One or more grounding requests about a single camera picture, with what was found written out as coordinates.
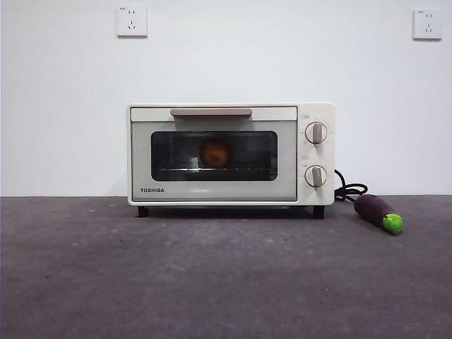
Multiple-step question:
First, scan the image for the brown potato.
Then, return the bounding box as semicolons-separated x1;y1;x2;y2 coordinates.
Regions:
199;139;234;170

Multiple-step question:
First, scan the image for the glass oven door beige handle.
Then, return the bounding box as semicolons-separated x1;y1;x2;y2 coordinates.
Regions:
130;106;298;203

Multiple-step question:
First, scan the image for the beige oven knob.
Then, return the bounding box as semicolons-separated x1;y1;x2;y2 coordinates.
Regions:
304;121;329;145
304;165;328;189

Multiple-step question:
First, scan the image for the white Toshiba toaster oven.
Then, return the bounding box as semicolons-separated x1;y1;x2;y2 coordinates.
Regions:
126;102;335;220

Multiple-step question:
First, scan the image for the purple toy eggplant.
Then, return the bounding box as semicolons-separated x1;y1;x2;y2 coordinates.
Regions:
354;194;405;236

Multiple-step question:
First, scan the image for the metal wire oven rack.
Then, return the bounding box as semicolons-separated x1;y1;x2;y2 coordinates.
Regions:
157;165;270;174

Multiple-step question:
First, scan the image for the black oven power cable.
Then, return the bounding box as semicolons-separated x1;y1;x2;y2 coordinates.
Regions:
333;168;369;203

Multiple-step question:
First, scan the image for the white wall socket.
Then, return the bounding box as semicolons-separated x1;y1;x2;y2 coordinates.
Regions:
117;6;149;39
412;9;443;42

